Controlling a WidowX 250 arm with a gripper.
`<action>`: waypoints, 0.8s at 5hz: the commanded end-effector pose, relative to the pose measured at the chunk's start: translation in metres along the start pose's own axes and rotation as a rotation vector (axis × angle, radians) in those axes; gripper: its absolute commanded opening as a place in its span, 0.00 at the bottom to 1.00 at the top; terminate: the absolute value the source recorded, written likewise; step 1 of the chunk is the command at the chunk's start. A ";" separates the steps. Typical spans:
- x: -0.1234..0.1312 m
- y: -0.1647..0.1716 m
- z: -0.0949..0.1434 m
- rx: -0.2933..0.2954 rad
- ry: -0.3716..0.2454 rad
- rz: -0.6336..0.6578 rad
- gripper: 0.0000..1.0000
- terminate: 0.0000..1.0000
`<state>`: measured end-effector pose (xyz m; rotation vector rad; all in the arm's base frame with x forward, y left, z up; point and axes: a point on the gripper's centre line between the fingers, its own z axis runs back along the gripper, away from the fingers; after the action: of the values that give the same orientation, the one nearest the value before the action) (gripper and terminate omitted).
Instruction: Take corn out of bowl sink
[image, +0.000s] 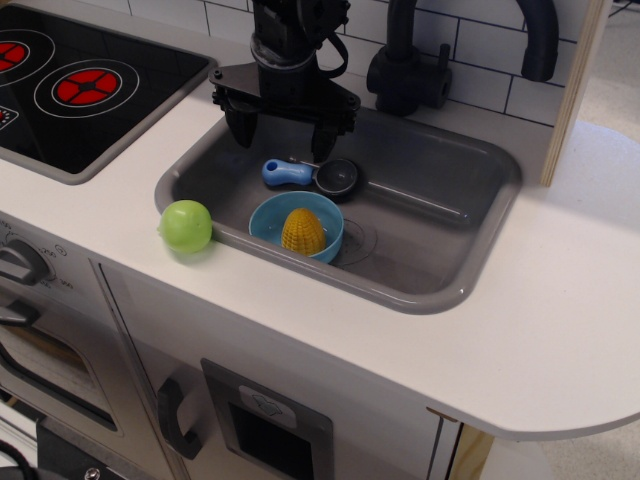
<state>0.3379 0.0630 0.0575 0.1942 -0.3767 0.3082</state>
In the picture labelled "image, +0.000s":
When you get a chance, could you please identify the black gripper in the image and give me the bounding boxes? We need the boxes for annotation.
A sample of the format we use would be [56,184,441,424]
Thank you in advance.
[209,62,360,164]

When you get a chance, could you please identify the yellow toy corn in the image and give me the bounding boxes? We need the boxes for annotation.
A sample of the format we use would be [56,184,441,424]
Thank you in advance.
[281,208,326,256]

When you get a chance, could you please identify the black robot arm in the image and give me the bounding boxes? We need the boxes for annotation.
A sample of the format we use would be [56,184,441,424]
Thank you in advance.
[209,1,360,163]

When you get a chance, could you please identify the light blue bowl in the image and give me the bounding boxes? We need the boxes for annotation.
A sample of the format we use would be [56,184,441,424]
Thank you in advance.
[249,191,344,263]

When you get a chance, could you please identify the grey sink basin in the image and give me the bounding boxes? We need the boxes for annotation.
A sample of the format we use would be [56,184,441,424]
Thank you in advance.
[155,109,521,314]

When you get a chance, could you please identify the dark grey faucet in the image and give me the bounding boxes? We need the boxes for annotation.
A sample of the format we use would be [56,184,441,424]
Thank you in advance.
[366,0,559,117]

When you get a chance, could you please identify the green toy ball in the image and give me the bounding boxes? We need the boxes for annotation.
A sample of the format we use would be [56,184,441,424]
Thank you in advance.
[157,200,213,254]

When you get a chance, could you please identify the black toy stove top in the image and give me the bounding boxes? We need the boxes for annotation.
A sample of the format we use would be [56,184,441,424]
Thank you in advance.
[1,4,214,185]

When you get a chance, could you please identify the grey oven knob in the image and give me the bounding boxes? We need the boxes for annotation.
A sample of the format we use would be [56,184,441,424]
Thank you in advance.
[1,240,52,286]

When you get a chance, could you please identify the grey ice dispenser panel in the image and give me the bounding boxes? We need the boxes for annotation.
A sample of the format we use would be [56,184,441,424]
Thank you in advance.
[201,359,335,480]

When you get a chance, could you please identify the grey oven door window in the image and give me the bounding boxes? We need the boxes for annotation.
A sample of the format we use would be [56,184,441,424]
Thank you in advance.
[1,294,117,432]

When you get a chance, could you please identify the blue handled black scoop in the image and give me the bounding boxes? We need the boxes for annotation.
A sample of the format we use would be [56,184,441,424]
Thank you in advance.
[261,159,359,197]

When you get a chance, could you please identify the black cabinet door handle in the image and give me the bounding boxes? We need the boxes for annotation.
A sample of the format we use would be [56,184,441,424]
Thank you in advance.
[157,378,202,460]

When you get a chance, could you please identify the wooden side post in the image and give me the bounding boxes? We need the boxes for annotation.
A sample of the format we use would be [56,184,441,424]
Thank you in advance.
[539,0,612,187]

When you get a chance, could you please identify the black cable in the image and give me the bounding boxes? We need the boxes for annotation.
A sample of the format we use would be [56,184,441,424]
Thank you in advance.
[0,442,32,480]

